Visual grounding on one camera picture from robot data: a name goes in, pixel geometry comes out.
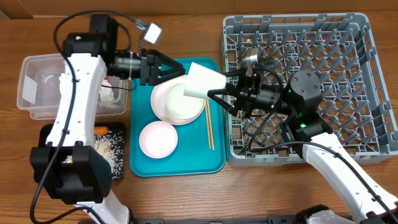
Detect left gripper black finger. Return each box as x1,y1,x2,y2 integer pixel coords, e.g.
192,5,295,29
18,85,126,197
153,50,185,77
155,73,184,85

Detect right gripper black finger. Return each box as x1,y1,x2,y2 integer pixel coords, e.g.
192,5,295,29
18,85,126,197
207,89,238,115
223,68,248,85

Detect cream plastic cup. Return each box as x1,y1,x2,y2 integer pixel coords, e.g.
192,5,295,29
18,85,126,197
183,62,227,99

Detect pink food bowl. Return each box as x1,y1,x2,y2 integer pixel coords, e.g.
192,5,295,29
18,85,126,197
139,121,178,159

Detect orange carrot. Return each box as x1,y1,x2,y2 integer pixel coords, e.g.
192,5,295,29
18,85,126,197
94,126,109,135

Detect cream shallow bowl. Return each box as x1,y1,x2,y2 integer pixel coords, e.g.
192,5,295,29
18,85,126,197
166,85,203,119

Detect white napkin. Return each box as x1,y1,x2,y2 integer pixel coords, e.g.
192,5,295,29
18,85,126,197
59,73,66,98

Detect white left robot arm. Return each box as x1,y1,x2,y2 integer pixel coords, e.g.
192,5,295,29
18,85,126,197
30,9,185,223

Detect black waste tray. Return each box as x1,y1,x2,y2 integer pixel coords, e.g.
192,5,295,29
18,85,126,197
38,121,127,182

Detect grey dishwasher rack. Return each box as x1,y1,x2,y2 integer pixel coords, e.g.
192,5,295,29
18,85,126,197
221,13,397,164

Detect clear plastic waste bin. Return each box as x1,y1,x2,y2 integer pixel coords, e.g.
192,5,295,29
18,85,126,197
17,54,128,120

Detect pink round plate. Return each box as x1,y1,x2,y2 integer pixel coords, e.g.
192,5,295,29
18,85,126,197
150,75,205,125

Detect teal plastic tray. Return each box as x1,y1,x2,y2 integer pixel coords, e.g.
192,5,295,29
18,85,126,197
129,57,227,177

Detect rice and peanut leftovers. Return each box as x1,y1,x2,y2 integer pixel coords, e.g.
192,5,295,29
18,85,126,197
62,133,126,180

